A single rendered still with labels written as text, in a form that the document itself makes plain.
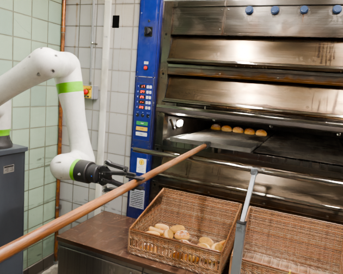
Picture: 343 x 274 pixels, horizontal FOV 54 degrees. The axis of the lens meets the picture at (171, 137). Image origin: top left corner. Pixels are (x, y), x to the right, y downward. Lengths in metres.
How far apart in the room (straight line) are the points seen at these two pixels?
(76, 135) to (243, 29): 1.22
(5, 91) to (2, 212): 0.61
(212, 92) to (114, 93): 0.74
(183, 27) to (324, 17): 0.84
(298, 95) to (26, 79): 1.46
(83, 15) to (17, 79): 1.35
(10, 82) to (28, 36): 1.12
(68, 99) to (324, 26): 1.44
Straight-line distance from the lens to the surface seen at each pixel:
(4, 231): 1.87
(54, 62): 1.41
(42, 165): 2.77
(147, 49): 2.36
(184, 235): 2.23
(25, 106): 2.57
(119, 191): 1.20
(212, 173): 2.25
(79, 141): 1.55
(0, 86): 1.51
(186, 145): 2.28
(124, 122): 2.47
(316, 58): 2.12
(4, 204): 1.82
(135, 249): 2.05
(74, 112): 1.55
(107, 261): 2.13
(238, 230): 1.66
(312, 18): 2.17
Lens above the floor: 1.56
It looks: 9 degrees down
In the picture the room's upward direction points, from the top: 5 degrees clockwise
